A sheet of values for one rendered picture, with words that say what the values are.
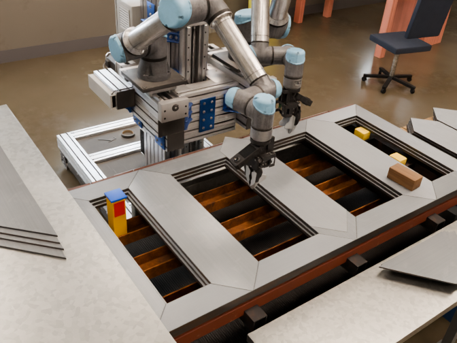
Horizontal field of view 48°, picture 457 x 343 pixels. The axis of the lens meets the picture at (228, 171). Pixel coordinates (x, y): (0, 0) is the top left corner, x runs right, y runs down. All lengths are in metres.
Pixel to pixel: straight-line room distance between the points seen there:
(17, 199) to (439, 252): 1.41
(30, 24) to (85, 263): 4.13
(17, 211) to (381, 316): 1.13
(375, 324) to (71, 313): 0.92
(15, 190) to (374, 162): 1.42
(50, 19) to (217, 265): 4.07
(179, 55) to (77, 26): 3.05
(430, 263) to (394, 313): 0.26
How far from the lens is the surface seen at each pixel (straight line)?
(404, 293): 1.85
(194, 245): 1.71
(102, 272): 1.35
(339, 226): 1.87
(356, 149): 2.34
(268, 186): 2.00
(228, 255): 1.68
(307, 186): 2.03
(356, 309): 1.74
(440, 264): 1.95
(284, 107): 2.13
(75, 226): 1.49
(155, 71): 2.31
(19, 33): 5.34
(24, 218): 1.51
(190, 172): 2.07
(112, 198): 1.85
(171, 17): 1.87
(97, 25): 5.56
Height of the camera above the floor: 2.00
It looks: 34 degrees down
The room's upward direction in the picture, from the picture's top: 4 degrees clockwise
